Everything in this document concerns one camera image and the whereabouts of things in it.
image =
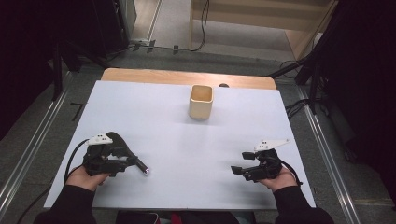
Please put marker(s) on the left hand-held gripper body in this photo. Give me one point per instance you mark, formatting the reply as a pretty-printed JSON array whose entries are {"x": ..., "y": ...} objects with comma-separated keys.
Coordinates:
[{"x": 96, "y": 161}]

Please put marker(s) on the dark cabinet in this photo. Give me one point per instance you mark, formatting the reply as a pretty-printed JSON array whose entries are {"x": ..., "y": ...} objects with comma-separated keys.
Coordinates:
[{"x": 109, "y": 25}]

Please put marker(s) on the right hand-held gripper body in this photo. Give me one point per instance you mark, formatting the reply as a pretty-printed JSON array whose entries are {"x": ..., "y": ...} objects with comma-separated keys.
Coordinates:
[{"x": 267, "y": 168}]

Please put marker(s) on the wooden table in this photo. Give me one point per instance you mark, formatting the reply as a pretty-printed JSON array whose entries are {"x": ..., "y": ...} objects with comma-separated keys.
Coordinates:
[{"x": 155, "y": 76}]

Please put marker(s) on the person's left hand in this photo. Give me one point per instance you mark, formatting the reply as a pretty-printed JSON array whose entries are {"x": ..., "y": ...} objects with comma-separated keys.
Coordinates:
[{"x": 84, "y": 180}]

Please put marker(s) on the beige square cup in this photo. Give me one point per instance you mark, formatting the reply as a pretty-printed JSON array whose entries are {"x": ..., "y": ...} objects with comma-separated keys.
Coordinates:
[{"x": 200, "y": 105}]

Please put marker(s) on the wooden shelf unit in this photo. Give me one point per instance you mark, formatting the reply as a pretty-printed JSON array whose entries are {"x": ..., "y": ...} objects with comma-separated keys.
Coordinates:
[{"x": 264, "y": 21}]

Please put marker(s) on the black metal stand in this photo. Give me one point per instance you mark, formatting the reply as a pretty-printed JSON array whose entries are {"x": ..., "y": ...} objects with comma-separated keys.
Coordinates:
[
  {"x": 313, "y": 84},
  {"x": 57, "y": 77}
]

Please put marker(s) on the person's right hand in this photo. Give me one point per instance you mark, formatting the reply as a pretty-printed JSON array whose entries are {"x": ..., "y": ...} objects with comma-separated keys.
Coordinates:
[{"x": 280, "y": 182}]

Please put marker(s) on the white table board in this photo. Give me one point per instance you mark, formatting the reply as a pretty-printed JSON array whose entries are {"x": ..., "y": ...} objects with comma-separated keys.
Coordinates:
[{"x": 171, "y": 146}]

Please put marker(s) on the person's lap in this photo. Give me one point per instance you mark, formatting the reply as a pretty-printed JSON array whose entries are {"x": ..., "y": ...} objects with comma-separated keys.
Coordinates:
[{"x": 186, "y": 218}]

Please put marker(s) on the metal floor rail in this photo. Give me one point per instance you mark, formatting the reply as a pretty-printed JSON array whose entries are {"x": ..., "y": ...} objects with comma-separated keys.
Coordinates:
[
  {"x": 327, "y": 155},
  {"x": 31, "y": 152}
]

